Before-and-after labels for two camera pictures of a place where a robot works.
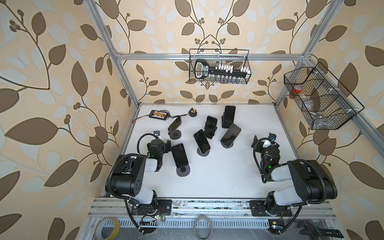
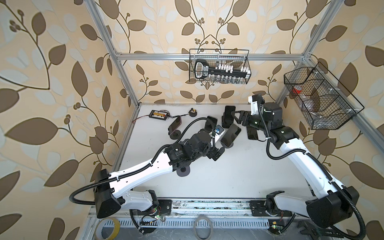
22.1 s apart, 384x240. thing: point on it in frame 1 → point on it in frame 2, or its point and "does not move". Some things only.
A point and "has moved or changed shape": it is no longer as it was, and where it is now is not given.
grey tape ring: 194,225 does not move
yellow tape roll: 98,234 does not move
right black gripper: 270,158 → 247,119
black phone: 202,141 has moved or changed shape
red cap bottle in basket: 297,89 does not move
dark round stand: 183,171 does not move
